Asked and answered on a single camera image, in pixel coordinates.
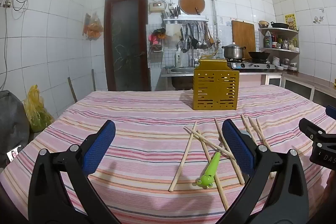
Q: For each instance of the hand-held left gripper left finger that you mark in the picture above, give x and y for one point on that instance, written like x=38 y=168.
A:
x=101 y=145

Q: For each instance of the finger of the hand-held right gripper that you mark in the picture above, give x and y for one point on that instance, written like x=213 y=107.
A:
x=331 y=111
x=308 y=129

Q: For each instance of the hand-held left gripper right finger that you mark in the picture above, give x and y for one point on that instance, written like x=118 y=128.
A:
x=237 y=145

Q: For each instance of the green frog utensil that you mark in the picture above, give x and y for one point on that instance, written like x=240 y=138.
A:
x=210 y=170

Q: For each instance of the bunch of wooden chopsticks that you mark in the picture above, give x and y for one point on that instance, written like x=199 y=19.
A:
x=182 y=161

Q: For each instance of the yellow perforated utensil holder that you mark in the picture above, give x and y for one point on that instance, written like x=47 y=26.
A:
x=215 y=90

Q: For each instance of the pink striped tablecloth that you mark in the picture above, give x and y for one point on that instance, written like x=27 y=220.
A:
x=144 y=113

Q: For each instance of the wooden stick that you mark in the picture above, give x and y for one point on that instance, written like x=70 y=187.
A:
x=72 y=88
x=93 y=79

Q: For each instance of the yellow plastic bag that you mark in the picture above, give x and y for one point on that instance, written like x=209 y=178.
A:
x=36 y=111

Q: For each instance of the stack of white bowls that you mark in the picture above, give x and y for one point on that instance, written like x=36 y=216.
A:
x=275 y=60

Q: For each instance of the steel gas stove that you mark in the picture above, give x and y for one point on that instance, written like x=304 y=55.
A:
x=252 y=65

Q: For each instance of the white corner shelf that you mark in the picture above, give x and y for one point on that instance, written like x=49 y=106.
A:
x=279 y=49

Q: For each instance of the smartphone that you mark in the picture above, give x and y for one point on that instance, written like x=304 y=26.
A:
x=14 y=154

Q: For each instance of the black wok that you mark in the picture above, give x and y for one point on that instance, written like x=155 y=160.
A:
x=258 y=55

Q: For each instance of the steel sink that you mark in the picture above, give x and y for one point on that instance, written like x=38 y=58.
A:
x=181 y=70

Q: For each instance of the steel pot with lid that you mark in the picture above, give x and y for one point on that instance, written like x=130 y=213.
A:
x=233 y=51

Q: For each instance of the grey fabric bundle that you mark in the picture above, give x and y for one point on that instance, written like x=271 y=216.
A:
x=10 y=119

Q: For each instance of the dark sauce bottle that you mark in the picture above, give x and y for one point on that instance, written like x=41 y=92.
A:
x=267 y=40

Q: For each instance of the black pan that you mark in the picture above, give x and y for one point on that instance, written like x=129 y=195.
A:
x=279 y=25

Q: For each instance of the chrome faucet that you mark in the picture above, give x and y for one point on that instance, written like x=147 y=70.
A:
x=191 y=52

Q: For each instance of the white dish soap bottle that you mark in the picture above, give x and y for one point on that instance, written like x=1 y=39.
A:
x=179 y=57

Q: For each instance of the wooden cutting board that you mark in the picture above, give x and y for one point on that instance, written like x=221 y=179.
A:
x=243 y=39

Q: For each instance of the dark wooden glass door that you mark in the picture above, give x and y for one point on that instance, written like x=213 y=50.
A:
x=127 y=41

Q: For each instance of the metal bowl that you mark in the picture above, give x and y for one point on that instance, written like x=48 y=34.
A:
x=263 y=23

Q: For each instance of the row of hanging ladles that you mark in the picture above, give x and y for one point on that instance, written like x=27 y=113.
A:
x=198 y=39

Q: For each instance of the hanging orange plastic bag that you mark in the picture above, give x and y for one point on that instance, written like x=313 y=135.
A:
x=93 y=27

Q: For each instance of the pink rubber gloves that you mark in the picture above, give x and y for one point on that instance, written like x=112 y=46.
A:
x=156 y=36

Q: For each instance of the hanging white cloth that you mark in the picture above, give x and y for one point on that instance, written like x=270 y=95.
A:
x=173 y=31

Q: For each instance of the knives in rack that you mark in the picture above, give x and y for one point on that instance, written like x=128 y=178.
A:
x=173 y=12

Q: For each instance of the round brown pot lid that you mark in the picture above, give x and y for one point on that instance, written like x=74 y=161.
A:
x=191 y=3

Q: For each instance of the wall stickers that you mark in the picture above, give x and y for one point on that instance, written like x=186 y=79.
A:
x=319 y=18

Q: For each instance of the yellow wall poster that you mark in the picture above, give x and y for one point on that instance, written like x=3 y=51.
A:
x=290 y=21

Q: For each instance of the metal wall rack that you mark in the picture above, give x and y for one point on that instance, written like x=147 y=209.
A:
x=183 y=19

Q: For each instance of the beige wall meter box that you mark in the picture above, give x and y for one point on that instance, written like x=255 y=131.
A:
x=157 y=7

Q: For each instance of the white wall socket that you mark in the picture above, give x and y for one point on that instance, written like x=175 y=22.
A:
x=172 y=6

